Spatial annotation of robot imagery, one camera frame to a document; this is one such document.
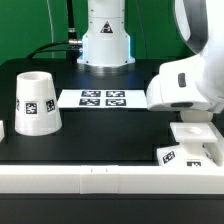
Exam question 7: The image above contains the white front wall bar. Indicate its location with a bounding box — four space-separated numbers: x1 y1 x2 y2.
0 165 224 194

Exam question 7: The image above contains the white wall bar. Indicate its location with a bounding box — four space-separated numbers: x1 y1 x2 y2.
0 120 5 142
0 165 224 194

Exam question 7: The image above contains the white lamp bulb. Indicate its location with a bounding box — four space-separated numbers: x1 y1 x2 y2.
180 110 213 123

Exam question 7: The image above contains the white thin cable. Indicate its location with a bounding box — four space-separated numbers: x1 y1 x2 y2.
45 0 55 43

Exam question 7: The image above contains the white left wall bar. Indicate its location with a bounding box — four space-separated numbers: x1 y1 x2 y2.
0 120 5 142

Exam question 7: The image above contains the white lamp base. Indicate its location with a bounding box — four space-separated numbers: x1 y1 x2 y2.
157 122 223 168

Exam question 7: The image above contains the black cable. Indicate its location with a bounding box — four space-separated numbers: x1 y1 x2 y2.
25 39 84 60

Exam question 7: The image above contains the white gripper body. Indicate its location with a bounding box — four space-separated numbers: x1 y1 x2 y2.
146 55 224 114

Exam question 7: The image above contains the white lamp shade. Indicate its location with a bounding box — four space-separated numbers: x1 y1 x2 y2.
15 71 62 136

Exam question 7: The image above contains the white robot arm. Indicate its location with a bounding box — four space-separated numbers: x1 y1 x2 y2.
146 0 224 113

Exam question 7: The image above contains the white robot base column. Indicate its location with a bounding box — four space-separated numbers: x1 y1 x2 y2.
77 0 135 73

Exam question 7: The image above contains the white marker sheet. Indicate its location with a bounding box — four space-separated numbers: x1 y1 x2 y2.
58 89 147 109

